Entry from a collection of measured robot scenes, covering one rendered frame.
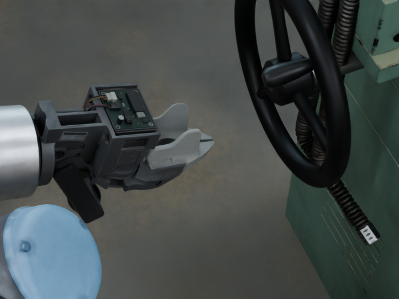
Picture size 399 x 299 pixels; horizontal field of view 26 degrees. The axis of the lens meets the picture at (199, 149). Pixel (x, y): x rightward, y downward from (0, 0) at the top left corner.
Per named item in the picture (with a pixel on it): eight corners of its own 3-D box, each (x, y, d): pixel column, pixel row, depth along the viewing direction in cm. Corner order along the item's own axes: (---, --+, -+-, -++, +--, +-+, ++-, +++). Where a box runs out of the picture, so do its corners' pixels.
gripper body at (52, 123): (168, 136, 85) (51, 146, 79) (143, 189, 91) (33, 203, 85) (142, 80, 89) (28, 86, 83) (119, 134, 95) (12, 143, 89)
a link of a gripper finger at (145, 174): (190, 175, 91) (113, 184, 86) (185, 184, 92) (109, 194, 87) (173, 142, 93) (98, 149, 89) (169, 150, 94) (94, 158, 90)
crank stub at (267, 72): (263, 92, 97) (256, 71, 97) (309, 76, 99) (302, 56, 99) (269, 88, 95) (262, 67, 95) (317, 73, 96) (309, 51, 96)
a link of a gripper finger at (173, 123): (227, 113, 92) (149, 118, 88) (208, 148, 97) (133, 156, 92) (215, 92, 94) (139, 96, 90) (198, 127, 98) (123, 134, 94)
